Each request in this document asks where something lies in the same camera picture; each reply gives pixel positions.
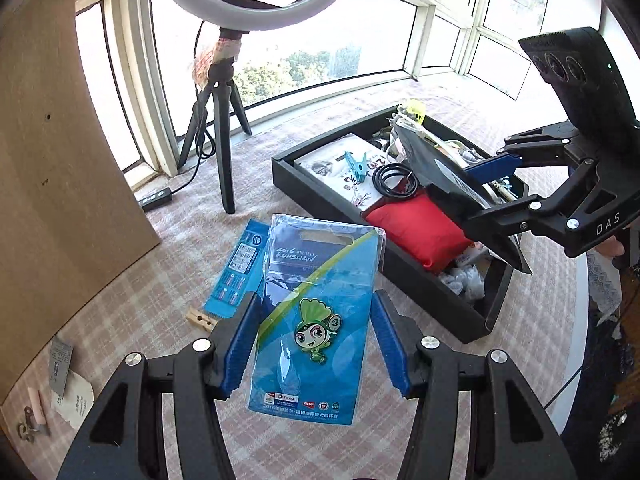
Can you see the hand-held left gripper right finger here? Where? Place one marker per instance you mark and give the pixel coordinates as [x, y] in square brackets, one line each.
[395, 345]

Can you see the person's right hand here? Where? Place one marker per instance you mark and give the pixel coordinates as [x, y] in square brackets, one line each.
[611, 249]

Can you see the white crumpled plastic bag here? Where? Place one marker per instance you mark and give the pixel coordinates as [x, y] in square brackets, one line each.
[465, 282]

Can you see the pink eraser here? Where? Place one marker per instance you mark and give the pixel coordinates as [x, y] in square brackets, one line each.
[36, 405]

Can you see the grey paper tag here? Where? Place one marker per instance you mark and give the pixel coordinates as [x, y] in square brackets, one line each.
[61, 365]

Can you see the white printed box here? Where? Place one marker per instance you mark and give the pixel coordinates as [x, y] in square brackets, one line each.
[330, 165]

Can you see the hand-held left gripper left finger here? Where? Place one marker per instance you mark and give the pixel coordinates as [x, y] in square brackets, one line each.
[240, 345]

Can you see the wooden clothespin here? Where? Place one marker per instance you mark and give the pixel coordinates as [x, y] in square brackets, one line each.
[200, 318]

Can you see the black tray container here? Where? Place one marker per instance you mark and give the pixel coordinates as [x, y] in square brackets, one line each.
[325, 195]

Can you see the red fabric pouch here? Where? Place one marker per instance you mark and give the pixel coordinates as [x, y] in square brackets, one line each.
[415, 230]

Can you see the white lace cloth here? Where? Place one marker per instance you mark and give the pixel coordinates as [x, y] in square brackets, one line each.
[605, 285]

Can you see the white round paper label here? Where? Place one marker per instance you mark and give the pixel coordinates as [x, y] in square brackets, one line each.
[75, 400]

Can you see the blue flat packet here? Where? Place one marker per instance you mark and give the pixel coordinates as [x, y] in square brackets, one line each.
[235, 270]

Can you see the blue mascot badge package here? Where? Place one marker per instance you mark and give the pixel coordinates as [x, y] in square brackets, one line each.
[310, 310]

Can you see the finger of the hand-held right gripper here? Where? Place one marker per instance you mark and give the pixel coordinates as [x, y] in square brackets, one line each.
[495, 165]
[525, 215]

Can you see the small metal keyring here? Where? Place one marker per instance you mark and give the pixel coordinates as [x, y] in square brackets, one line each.
[27, 430]

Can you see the blue plastic clothes peg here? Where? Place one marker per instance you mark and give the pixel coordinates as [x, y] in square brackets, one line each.
[359, 165]

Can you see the yellow plastic shuttlecock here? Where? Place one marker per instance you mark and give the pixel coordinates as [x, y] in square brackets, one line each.
[415, 110]

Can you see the black tripod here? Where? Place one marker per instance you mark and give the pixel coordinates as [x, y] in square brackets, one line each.
[220, 150]

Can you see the black wet wipes pack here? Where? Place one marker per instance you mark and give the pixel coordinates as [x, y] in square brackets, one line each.
[450, 180]

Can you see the light wooden board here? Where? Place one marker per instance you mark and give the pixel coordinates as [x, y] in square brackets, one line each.
[65, 160]

